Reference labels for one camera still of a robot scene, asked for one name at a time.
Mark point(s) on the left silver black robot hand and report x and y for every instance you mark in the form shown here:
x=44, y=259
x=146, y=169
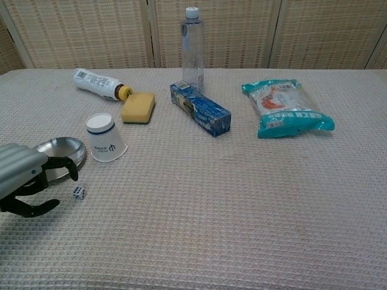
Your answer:
x=18, y=163

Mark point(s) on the white die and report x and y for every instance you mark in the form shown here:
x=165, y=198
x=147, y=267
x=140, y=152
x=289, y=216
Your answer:
x=79, y=192

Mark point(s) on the white paper cup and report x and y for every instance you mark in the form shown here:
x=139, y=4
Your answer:
x=104, y=142

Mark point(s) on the silver metal plate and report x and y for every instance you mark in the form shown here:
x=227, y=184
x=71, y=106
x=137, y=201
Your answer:
x=68, y=148

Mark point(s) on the white bottle yellow cap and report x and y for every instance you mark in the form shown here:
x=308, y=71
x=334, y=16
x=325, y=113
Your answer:
x=93, y=83

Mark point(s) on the yellow sponge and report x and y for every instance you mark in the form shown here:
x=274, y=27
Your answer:
x=138, y=107

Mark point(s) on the woven bamboo folding screen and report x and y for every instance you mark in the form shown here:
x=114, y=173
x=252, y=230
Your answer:
x=90, y=30

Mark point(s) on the long blue cardboard box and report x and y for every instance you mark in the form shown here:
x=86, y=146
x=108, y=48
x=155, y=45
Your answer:
x=202, y=110

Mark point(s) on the beige waffle tablecloth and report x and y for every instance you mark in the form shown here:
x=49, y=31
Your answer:
x=211, y=196

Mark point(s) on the clear plastic water bottle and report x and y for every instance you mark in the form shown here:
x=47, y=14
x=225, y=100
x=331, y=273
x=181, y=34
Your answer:
x=192, y=51

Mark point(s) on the teal snack packet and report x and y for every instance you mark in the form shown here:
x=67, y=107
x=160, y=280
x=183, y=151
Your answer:
x=287, y=105

